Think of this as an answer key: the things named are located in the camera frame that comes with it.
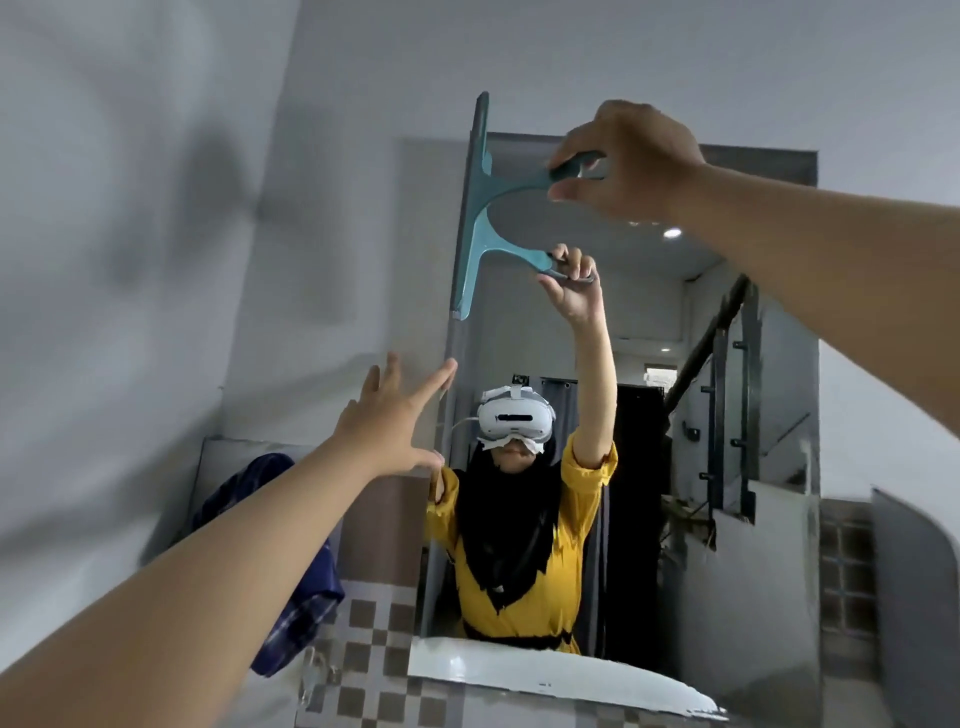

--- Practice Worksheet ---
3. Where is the blue plaid cloth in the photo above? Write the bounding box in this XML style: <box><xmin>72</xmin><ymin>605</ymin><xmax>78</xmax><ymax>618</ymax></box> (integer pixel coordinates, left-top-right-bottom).
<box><xmin>190</xmin><ymin>452</ymin><xmax>347</xmax><ymax>679</ymax></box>

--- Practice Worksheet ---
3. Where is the grey door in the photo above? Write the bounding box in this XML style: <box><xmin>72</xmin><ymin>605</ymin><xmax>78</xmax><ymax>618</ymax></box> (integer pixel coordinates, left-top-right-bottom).
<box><xmin>871</xmin><ymin>487</ymin><xmax>960</xmax><ymax>728</ymax></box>

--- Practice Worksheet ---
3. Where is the person's left forearm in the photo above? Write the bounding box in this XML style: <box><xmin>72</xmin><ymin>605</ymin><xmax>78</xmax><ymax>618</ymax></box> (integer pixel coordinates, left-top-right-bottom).
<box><xmin>0</xmin><ymin>433</ymin><xmax>378</xmax><ymax>728</ymax></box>

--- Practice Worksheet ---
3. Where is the teal window squeegee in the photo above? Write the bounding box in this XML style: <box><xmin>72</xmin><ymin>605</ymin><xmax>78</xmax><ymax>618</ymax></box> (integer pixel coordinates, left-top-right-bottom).
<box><xmin>450</xmin><ymin>91</ymin><xmax>606</xmax><ymax>322</ymax></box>

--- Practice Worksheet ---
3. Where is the person's right forearm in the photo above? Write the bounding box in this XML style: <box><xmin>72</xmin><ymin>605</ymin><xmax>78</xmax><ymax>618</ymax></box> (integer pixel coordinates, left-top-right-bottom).
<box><xmin>672</xmin><ymin>162</ymin><xmax>960</xmax><ymax>441</ymax></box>

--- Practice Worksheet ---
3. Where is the person's left hand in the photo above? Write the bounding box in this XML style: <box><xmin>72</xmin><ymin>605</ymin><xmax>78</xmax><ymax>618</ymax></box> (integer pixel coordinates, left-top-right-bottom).
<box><xmin>330</xmin><ymin>352</ymin><xmax>459</xmax><ymax>481</ymax></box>

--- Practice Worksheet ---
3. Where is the wall mirror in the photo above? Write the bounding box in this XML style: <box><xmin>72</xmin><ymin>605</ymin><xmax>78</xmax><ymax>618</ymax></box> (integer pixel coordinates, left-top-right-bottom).
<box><xmin>418</xmin><ymin>132</ymin><xmax>823</xmax><ymax>708</ymax></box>

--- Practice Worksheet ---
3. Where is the white wash basin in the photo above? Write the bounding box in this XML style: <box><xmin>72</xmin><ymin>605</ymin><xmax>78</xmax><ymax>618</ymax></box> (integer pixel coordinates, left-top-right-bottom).
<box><xmin>407</xmin><ymin>636</ymin><xmax>729</xmax><ymax>723</ymax></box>

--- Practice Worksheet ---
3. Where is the person's right hand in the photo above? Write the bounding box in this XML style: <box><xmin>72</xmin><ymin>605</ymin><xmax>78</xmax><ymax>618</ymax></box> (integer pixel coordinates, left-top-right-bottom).
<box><xmin>546</xmin><ymin>99</ymin><xmax>711</xmax><ymax>225</ymax></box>

